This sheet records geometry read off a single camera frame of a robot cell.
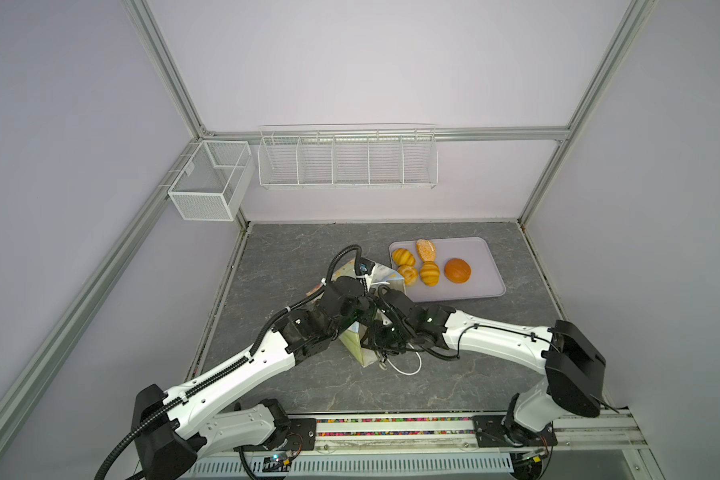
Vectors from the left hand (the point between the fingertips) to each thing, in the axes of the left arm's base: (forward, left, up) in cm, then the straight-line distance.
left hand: (374, 295), depth 73 cm
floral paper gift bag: (-2, 0, +11) cm, 11 cm away
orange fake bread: (+28, -21, -19) cm, 40 cm away
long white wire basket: (+52, +6, +5) cm, 53 cm away
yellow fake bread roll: (+26, -12, -20) cm, 35 cm away
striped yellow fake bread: (+19, -20, -20) cm, 34 cm away
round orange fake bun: (+20, -30, -21) cm, 41 cm away
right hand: (-8, +4, -13) cm, 16 cm away
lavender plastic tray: (+17, -39, -23) cm, 49 cm away
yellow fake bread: (+19, -13, -19) cm, 30 cm away
